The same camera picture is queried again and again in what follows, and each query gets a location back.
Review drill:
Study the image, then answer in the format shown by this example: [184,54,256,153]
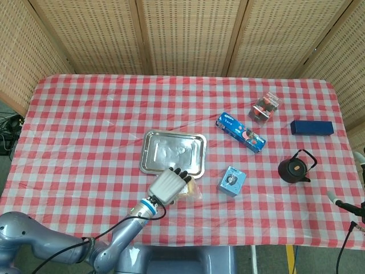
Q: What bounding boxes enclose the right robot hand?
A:
[326,151,365,226]

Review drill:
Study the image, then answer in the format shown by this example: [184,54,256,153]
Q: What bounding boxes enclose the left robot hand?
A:
[147,167,192,205]

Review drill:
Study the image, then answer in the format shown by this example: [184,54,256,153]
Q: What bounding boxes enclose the packaged bread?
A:
[178,178,204,200]

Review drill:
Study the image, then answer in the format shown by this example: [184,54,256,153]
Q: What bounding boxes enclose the silver metal tray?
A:
[139,129,208,180]

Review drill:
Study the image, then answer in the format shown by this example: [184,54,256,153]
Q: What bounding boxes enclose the small light blue box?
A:
[218,166,247,198]

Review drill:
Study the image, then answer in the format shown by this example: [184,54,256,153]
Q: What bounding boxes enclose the dark brown teapot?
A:
[278,148,318,184]

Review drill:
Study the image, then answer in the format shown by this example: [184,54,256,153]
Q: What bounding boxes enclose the grey robot torso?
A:
[114,245,237,274]

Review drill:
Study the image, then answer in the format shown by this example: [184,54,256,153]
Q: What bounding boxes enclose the dark blue rectangular box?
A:
[290,120,335,136]

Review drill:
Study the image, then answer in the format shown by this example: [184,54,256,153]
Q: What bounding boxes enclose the red white checkered tablecloth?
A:
[0,73,365,251]

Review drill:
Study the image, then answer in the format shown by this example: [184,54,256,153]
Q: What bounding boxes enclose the blue Oreo cookie box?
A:
[215,111,267,155]

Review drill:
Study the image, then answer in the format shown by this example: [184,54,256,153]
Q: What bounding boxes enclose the clear box with red items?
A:
[250,91,281,125]

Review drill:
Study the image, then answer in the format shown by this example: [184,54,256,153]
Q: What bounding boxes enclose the woven folding screen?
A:
[0,0,365,160]

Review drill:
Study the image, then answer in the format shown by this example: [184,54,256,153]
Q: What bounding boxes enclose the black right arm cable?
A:
[335,221,365,274]

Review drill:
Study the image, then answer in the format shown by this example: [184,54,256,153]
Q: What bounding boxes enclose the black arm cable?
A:
[27,203,168,274]
[335,221,365,274]

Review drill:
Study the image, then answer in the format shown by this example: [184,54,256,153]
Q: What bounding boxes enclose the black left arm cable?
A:
[27,203,168,274]

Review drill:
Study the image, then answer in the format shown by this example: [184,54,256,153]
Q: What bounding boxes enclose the black cables on floor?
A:
[0,112,25,156]

